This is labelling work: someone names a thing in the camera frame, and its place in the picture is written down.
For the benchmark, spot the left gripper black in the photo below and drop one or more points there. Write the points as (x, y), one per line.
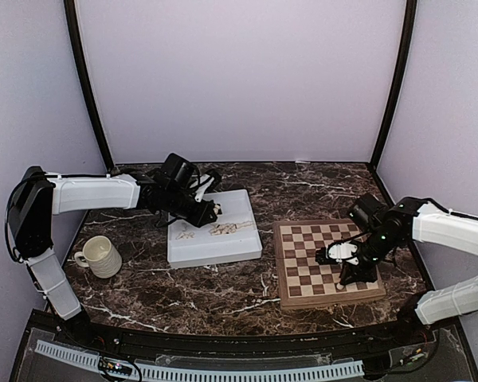
(200, 219)

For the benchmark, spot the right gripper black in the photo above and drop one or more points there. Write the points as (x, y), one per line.
(358, 274)

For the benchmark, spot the white plastic divided tray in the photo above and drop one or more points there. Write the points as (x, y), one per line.
(233, 237)

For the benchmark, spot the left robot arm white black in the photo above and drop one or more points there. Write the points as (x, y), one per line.
(38, 199)

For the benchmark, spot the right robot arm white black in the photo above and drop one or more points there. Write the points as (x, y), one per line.
(452, 234)

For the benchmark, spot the white chess pieces pile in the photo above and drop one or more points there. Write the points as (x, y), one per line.
(216, 230)

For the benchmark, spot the cream ribbed ceramic mug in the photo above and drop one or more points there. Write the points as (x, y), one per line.
(100, 256)

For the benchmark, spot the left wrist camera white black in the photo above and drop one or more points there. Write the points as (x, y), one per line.
(205, 183)

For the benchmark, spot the black front rail base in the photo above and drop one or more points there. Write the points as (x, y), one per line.
(436, 354)

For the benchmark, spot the white slotted cable duct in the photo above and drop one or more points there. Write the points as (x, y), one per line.
(174, 368)

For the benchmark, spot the black left frame post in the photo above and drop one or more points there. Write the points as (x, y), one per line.
(85, 83)

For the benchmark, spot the black frame post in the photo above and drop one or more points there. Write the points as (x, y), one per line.
(396, 83)
(85, 83)

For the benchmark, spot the black right frame post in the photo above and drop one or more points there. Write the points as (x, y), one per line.
(396, 83)

